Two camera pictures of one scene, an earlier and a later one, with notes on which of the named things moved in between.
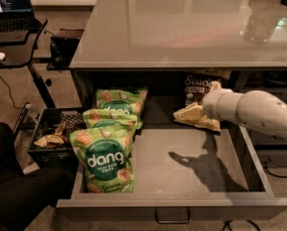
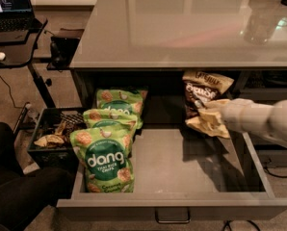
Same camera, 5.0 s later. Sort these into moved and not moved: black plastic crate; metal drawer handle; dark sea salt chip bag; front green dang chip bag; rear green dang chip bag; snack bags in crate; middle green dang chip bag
Moved: dark sea salt chip bag
Not moved: middle green dang chip bag; metal drawer handle; black plastic crate; snack bags in crate; front green dang chip bag; rear green dang chip bag
